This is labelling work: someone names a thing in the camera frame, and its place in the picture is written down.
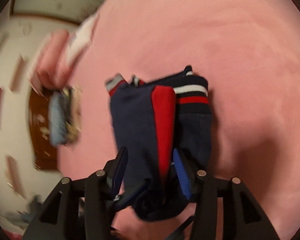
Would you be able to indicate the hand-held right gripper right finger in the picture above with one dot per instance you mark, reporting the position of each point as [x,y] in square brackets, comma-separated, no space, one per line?
[182,177]

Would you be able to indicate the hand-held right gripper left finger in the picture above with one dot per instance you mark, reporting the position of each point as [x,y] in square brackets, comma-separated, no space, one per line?
[120,170]

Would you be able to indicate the red and navy striped sweater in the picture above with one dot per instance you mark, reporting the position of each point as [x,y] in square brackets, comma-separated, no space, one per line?
[135,120]

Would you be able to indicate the stack of folded clothes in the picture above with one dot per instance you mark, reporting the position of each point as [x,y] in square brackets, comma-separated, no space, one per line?
[57,117]

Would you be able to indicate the brown wooden headboard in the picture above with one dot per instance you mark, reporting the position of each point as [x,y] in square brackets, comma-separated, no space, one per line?
[37,142]

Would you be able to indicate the folded pink quilt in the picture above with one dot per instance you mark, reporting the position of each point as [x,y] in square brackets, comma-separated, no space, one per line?
[52,62]

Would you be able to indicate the bed with pink sheet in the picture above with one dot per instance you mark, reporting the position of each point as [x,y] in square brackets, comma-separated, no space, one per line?
[240,55]

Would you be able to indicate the white pillow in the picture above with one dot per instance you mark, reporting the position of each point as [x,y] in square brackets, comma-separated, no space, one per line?
[83,37]

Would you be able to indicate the floral sliding door wardrobe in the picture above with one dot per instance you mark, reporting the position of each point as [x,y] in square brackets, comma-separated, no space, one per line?
[65,2]

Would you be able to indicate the pale wooden wall shelf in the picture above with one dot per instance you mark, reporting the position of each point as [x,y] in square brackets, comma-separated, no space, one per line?
[18,73]

